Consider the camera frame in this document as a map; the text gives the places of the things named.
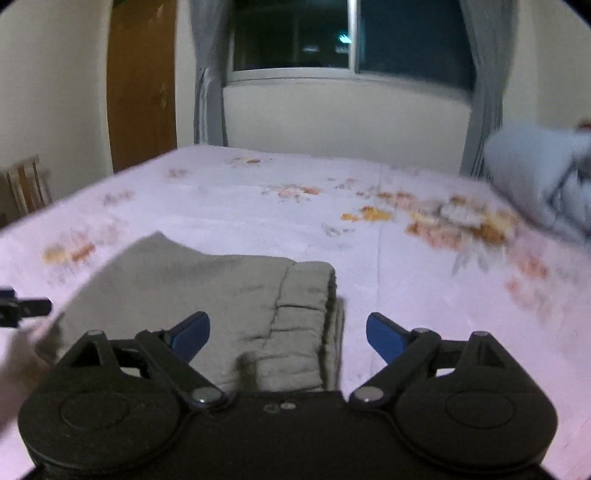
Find rolled light blue quilt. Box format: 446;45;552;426
483;124;590;245

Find brown wooden door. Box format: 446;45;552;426
106;0;177;173

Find grey curtain near door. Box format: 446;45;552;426
189;0;232;146

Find wooden chair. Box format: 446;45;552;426
1;155;51;228

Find grey-green pants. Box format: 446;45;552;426
36;233;344;392

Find pink floral bed sheet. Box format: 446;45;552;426
1;146;590;479

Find grey curtain near headboard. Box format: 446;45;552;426
460;0;517;179

